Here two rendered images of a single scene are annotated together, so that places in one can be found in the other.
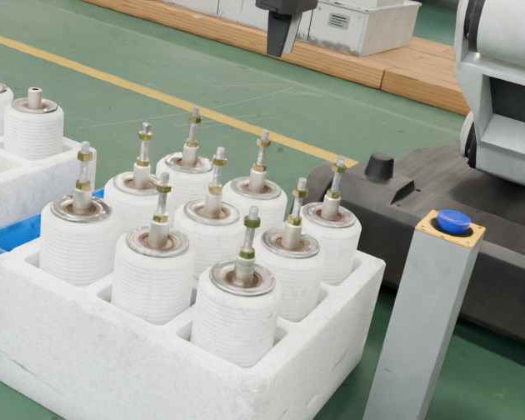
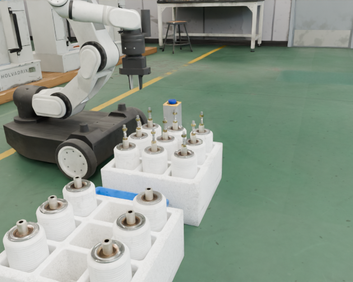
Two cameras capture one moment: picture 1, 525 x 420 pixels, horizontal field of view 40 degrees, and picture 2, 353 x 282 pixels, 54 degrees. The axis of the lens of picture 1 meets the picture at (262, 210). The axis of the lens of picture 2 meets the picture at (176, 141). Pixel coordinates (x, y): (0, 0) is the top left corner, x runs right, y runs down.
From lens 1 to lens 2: 1.66 m
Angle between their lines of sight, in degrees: 86
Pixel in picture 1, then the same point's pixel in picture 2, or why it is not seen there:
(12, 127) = (92, 196)
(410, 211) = (105, 130)
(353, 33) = not seen: outside the picture
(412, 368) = not seen: hidden behind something
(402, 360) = not seen: hidden behind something
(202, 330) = (210, 145)
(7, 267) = (200, 179)
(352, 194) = (95, 138)
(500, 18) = (110, 57)
